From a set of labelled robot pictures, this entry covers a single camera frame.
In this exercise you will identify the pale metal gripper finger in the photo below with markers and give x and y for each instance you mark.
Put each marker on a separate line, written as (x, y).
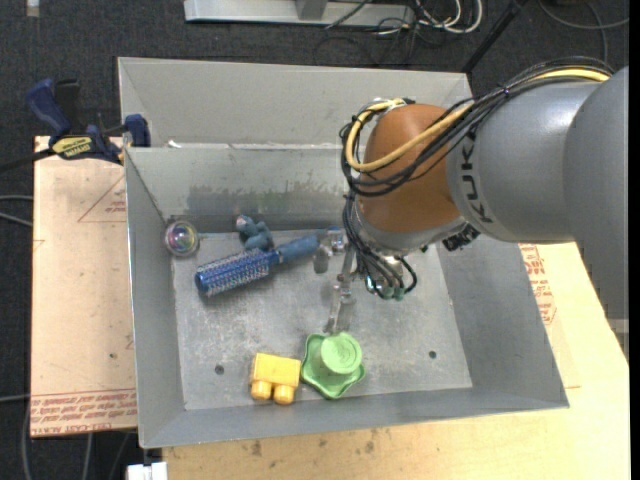
(341, 308)
(321, 260)

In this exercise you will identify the green flower-shaped toy lid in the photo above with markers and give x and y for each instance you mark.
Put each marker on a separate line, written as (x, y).
(334, 363)

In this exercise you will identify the grey metal bin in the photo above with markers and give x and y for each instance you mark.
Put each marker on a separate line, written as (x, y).
(280, 328)

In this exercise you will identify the blue-grey toy animal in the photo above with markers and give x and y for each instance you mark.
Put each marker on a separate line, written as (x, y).
(255, 233)

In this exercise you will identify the blue round hairbrush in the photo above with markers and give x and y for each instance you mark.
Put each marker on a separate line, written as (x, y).
(235, 270)

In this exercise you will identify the yellow toy building block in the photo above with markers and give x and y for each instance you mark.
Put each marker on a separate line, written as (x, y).
(274, 375)

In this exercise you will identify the clear iridescent ball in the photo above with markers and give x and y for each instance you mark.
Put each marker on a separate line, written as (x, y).
(181, 238)

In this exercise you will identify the brown cardboard board red print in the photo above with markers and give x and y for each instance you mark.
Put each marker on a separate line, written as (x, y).
(80, 288)

